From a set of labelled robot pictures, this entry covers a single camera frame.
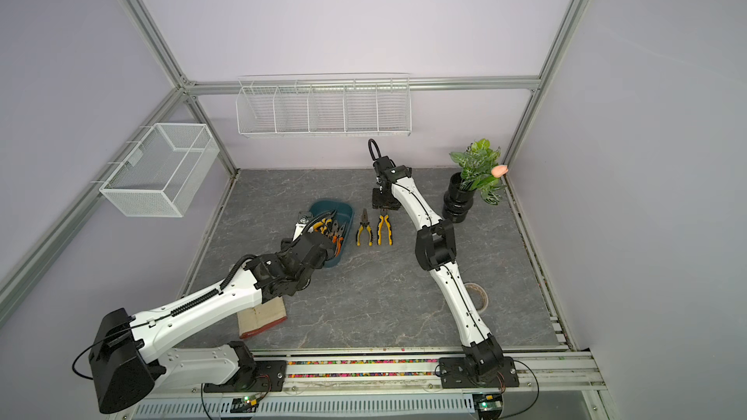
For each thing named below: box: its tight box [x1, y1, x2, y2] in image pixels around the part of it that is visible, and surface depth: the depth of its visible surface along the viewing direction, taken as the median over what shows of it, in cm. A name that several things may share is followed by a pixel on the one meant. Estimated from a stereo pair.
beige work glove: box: [237, 295, 287, 340], surface depth 84 cm
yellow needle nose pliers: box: [355, 208, 374, 247], surface depth 104 cm
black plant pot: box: [441, 172, 476, 224], surface depth 100 cm
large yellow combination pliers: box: [376, 208, 393, 246], surface depth 104 cm
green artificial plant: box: [449, 138, 507, 206], surface depth 88 cm
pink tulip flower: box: [491, 164, 509, 178], surface depth 83 cm
